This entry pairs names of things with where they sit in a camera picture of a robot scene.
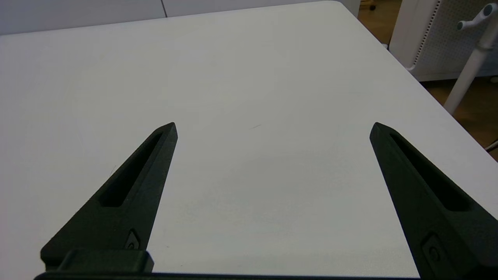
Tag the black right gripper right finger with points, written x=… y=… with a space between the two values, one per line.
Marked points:
x=424 y=202

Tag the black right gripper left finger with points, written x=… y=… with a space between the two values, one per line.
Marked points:
x=132 y=202

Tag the white side table leg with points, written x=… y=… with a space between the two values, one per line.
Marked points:
x=467 y=74

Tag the white perforated panel cabinet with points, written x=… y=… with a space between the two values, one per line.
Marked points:
x=439 y=46

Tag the yellow floor object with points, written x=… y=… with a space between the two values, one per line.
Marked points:
x=366 y=4

